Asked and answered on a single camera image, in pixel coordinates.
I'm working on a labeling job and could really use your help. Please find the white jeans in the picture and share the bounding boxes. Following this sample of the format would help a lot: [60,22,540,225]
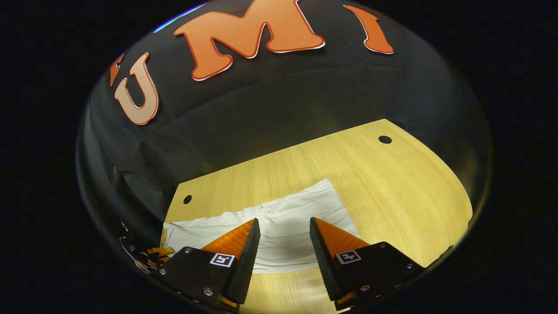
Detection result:
[162,178,360,274]

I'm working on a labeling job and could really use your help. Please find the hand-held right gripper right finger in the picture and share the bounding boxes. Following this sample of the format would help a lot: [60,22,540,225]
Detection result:
[310,217,425,311]

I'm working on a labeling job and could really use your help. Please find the black backdrop cloth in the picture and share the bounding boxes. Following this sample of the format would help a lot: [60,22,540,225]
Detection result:
[76,0,493,245]

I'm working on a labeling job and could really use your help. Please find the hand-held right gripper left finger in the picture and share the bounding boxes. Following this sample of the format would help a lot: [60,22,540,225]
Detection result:
[155,218,261,312]

